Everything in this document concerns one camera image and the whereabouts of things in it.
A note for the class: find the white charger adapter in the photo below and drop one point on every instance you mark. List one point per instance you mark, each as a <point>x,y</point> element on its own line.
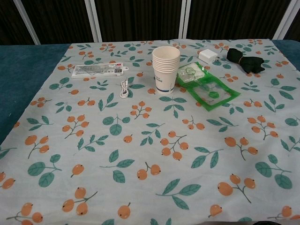
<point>207,56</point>

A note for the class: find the green plastic pouch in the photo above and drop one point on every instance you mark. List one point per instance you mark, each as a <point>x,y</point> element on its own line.
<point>211,91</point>

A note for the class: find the white paper cup stack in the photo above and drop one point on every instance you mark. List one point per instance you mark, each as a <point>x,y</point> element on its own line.
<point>165,75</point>

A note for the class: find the floral tablecloth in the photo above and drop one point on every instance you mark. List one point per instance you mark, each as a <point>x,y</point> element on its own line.
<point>140,152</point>

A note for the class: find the black cloth bundle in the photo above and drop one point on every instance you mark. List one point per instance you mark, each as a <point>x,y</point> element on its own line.
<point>250,63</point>

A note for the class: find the black partition screen panel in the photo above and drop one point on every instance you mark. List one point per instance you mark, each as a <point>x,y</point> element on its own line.
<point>61,21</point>
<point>9,21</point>
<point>234,18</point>
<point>140,18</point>

